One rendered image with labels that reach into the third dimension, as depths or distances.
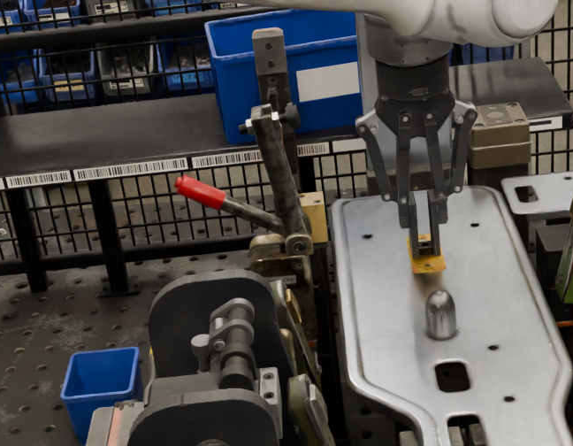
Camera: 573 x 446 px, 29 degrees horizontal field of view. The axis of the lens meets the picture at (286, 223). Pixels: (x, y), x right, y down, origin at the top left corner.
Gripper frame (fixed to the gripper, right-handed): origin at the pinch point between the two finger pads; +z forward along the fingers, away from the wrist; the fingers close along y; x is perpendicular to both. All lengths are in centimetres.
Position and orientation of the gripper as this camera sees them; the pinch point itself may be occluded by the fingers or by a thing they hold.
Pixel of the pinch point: (424, 224)
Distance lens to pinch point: 125.2
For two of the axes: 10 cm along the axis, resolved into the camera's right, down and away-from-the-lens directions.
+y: 9.9, -1.1, -0.5
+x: -0.1, -4.8, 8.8
